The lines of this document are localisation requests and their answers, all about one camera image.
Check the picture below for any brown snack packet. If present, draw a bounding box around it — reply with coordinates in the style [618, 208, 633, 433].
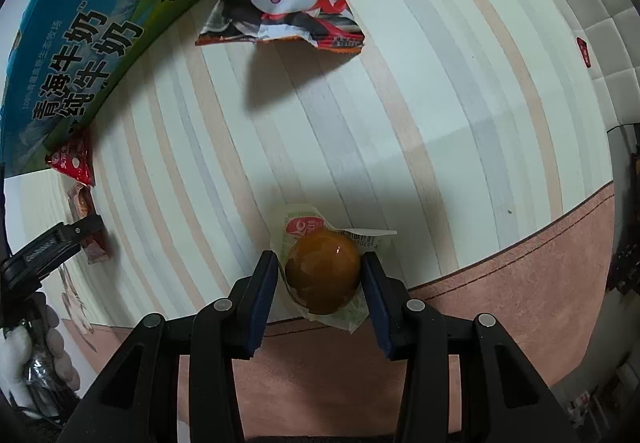
[67, 183, 110, 264]

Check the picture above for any braised egg clear packet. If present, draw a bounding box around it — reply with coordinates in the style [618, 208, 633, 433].
[268, 203, 397, 333]

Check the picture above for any small red snack packet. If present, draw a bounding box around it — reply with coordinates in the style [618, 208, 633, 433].
[44, 130, 96, 186]

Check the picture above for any blue green milk carton box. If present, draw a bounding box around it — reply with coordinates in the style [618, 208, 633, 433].
[0, 0, 271, 179]

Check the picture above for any striped cat print tablecloth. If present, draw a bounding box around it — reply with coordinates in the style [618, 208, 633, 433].
[4, 0, 618, 439]

